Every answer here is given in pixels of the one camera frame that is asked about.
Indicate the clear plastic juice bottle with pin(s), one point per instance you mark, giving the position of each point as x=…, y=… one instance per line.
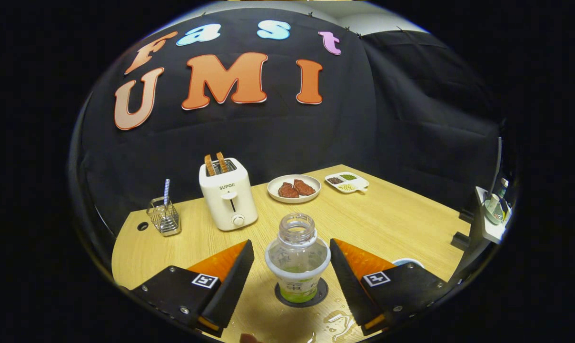
x=297, y=267

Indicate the white divided condiment dish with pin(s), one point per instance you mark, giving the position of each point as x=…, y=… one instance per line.
x=359, y=184

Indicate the dark round coaster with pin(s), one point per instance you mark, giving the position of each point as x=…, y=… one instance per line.
x=281, y=299

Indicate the white cup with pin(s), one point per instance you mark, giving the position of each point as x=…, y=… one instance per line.
x=408, y=261

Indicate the wooden table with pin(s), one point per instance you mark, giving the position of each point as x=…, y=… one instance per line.
x=387, y=219

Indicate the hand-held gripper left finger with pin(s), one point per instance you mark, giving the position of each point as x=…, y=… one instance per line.
x=235, y=286

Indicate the toast slice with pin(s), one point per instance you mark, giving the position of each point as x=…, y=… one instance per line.
x=222, y=162
x=210, y=165

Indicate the white side shelf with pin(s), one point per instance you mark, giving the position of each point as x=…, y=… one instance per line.
x=494, y=233

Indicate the white round plate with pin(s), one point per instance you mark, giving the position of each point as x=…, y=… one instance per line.
x=294, y=200

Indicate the brown meat piece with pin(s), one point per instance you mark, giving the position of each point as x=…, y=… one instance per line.
x=304, y=187
x=288, y=190

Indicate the striped straw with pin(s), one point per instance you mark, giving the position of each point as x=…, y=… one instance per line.
x=166, y=190

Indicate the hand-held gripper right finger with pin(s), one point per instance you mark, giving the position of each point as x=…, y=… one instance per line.
x=351, y=286

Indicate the black table edge bracket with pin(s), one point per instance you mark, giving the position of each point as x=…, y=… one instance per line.
x=460, y=241

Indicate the cream toaster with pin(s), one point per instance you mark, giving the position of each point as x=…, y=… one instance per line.
x=228, y=205

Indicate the black backdrop cloth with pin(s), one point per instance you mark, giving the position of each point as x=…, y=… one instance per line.
x=292, y=138

